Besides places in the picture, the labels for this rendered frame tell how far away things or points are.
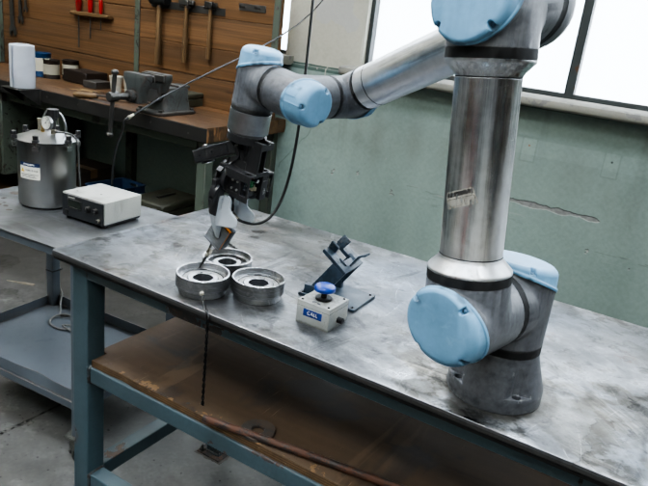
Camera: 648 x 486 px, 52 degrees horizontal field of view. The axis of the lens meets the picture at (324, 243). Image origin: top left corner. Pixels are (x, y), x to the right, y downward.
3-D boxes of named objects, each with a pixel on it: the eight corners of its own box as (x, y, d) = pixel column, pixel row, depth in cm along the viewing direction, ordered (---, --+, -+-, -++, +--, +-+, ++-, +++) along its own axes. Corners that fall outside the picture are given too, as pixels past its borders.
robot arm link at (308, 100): (353, 84, 111) (309, 67, 117) (305, 83, 103) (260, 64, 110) (342, 129, 114) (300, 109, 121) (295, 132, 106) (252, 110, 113)
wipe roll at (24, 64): (3, 85, 311) (1, 40, 304) (26, 85, 320) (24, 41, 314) (18, 89, 305) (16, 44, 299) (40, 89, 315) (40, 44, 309)
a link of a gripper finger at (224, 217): (226, 249, 124) (237, 202, 121) (202, 236, 126) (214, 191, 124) (236, 247, 126) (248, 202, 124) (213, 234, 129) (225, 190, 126)
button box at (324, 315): (294, 320, 123) (297, 296, 122) (315, 309, 129) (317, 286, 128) (332, 335, 120) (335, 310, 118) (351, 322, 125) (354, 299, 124)
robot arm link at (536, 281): (557, 339, 105) (578, 259, 101) (515, 364, 96) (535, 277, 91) (492, 311, 113) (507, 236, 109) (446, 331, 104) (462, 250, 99)
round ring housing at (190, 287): (176, 279, 135) (177, 260, 134) (229, 282, 137) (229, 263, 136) (173, 300, 126) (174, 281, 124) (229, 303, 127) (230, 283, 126)
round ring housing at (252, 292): (284, 309, 128) (286, 289, 127) (229, 306, 126) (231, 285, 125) (282, 286, 138) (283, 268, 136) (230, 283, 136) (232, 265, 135)
